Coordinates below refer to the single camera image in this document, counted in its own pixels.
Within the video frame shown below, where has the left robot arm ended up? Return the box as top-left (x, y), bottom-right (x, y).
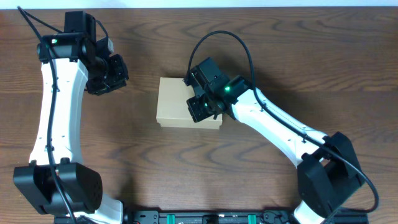
top-left (13, 11), bottom-right (130, 223)

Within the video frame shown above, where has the brown cardboard box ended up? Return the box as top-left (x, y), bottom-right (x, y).
top-left (156, 77), bottom-right (223, 129)

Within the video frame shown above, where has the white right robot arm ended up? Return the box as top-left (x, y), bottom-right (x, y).
top-left (184, 58), bottom-right (364, 223)

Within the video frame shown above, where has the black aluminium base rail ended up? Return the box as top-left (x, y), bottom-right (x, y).
top-left (53, 208), bottom-right (371, 224)

